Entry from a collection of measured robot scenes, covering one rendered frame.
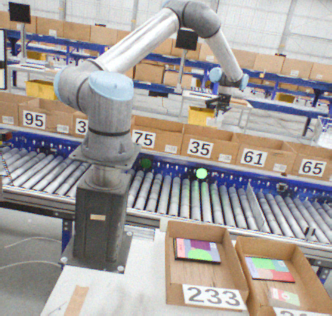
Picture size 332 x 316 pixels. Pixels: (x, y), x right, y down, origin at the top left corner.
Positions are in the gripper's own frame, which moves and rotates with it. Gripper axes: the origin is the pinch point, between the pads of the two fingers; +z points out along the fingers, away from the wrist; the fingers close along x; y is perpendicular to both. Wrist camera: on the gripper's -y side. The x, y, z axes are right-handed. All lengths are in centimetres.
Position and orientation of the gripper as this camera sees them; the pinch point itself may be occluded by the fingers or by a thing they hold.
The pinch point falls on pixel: (214, 120)
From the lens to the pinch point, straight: 205.7
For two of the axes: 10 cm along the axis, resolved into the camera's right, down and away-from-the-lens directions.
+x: 0.9, -3.4, 9.4
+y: 9.8, 1.8, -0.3
